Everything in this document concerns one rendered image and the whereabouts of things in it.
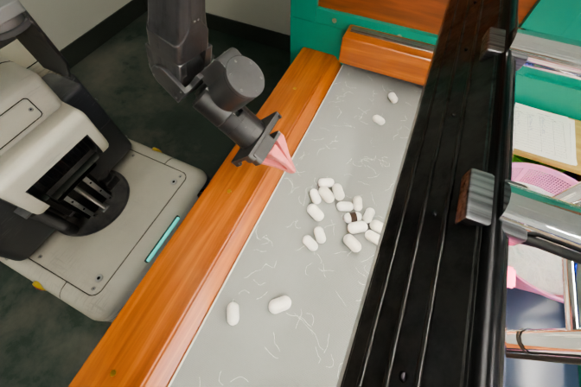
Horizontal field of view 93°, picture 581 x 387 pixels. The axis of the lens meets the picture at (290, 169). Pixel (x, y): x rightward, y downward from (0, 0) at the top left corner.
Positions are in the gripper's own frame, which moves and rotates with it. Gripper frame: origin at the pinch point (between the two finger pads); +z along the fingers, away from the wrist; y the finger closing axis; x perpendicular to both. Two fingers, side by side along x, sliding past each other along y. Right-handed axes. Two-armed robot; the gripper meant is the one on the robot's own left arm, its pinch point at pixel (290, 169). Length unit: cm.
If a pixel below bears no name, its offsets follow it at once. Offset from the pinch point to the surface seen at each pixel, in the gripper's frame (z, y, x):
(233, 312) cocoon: 4.7, -24.6, 2.9
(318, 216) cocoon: 9.3, -4.3, -1.2
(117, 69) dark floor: -67, 67, 169
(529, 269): 39.9, 3.6, -23.9
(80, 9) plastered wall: -106, 85, 171
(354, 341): -5.5, -22.2, -27.9
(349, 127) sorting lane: 9.5, 20.4, 1.7
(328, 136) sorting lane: 6.7, 15.9, 4.2
